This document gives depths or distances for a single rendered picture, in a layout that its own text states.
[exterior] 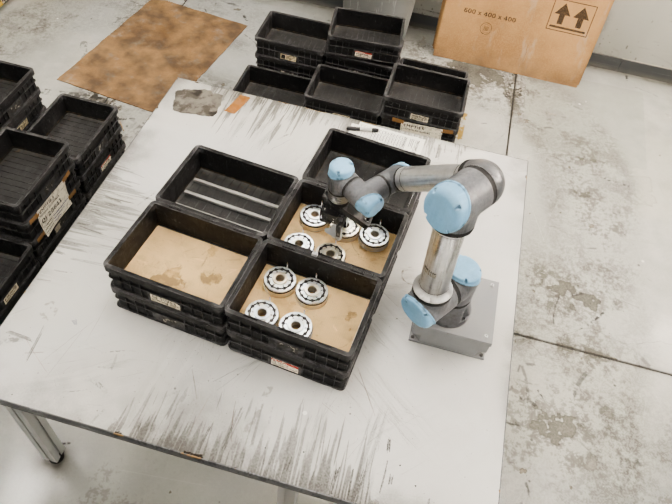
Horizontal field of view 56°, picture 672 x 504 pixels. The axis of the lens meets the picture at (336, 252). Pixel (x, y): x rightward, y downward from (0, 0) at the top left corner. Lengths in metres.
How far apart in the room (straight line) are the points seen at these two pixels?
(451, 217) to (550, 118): 2.89
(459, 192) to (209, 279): 0.90
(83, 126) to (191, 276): 1.46
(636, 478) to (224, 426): 1.78
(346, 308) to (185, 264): 0.54
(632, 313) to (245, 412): 2.15
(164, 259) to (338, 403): 0.72
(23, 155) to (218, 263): 1.28
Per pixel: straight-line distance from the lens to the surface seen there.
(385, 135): 2.76
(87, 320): 2.17
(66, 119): 3.39
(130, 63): 4.36
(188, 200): 2.27
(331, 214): 2.01
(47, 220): 2.91
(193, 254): 2.10
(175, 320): 2.04
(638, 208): 3.99
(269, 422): 1.93
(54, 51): 4.57
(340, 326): 1.94
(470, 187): 1.52
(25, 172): 3.00
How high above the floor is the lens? 2.47
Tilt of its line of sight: 51 degrees down
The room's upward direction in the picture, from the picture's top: 8 degrees clockwise
